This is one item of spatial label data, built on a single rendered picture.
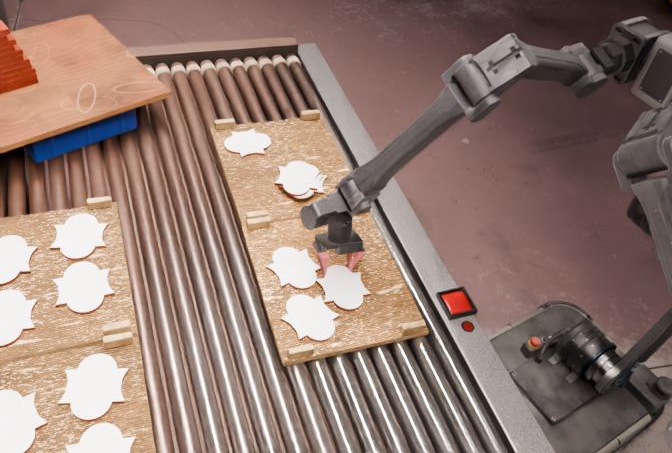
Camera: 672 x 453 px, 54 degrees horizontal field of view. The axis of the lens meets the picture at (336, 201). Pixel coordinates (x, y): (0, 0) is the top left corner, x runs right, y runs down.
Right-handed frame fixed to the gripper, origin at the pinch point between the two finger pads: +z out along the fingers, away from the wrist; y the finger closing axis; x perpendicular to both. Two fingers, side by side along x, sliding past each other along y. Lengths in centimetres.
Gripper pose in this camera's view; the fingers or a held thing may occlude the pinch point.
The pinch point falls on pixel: (336, 270)
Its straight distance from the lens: 159.7
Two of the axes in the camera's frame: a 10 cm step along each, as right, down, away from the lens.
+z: -0.6, 9.0, 4.3
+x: -3.6, -4.2, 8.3
